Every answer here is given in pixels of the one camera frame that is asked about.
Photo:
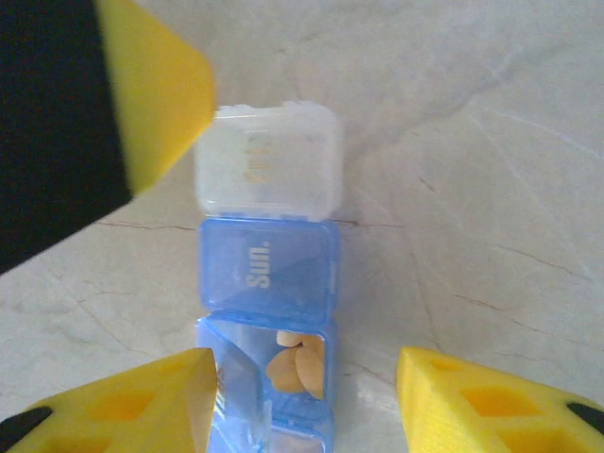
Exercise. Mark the blue weekly pill organizer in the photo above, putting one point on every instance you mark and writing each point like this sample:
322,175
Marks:
269,269

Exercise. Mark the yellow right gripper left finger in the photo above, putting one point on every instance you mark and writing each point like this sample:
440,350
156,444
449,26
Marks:
118,410

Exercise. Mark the tan oval pill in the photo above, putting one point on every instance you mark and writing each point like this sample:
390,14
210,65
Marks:
289,339
312,373
282,373

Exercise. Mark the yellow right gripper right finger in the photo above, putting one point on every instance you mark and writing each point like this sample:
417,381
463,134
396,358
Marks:
495,410

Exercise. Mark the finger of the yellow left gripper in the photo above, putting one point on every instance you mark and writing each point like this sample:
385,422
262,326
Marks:
94,118

